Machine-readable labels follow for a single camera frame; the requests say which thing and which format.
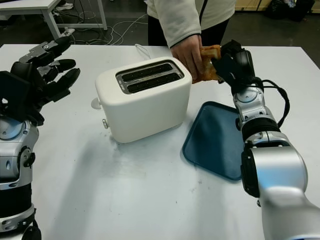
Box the wooden crate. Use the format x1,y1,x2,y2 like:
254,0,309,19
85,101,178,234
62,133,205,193
234,0,272,12

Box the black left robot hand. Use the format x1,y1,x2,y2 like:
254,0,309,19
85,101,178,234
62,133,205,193
9,37,81,126

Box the white two-slot toaster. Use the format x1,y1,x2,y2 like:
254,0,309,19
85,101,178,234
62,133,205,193
94,56,193,144

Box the white metal-leg desk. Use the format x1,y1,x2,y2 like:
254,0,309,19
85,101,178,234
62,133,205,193
0,0,109,39

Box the white sneaker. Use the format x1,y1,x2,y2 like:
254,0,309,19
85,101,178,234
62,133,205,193
55,0,75,11

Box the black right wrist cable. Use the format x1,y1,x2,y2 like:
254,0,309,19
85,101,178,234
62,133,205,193
254,78,291,127

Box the white toaster power cord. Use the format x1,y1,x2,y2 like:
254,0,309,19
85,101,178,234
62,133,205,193
134,43,153,61

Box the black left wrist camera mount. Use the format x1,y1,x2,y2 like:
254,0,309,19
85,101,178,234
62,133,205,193
0,71,33,116

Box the browned toast slice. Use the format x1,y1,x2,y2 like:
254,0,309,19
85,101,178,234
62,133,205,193
191,44,223,84

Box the person right forearm beige sleeve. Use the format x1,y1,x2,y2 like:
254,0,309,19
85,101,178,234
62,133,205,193
159,0,202,50

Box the black bag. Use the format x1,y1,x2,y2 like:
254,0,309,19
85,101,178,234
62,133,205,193
264,0,316,22

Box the blue plastic tray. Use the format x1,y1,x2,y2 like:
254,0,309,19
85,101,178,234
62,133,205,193
181,100,247,182

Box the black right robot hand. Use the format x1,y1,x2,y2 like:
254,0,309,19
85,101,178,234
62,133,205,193
211,39,262,95

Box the white floor cable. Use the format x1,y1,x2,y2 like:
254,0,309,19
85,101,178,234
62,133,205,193
53,12,150,46

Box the white toaster lever knob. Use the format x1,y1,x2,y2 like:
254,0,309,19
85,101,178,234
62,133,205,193
90,97,102,110

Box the person right hand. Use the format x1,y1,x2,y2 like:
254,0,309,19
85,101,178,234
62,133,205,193
171,33,204,80

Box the person in beige sweater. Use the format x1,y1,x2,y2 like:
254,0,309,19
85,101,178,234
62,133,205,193
146,0,237,49

